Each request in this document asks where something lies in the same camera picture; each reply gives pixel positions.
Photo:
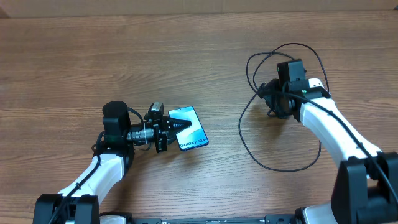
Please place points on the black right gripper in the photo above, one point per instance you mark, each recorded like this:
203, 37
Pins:
267, 96

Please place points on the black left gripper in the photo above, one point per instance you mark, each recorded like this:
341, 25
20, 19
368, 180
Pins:
163, 124

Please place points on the blue Galaxy smartphone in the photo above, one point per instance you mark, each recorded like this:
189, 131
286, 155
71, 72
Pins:
193, 136

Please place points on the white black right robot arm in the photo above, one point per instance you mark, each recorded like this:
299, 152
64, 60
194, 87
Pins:
365, 189

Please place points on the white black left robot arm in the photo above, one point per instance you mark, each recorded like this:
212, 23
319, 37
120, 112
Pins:
113, 154

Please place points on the white power strip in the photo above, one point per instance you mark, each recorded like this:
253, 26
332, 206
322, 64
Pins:
315, 84

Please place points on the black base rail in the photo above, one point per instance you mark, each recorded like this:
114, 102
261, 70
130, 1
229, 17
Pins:
202, 220

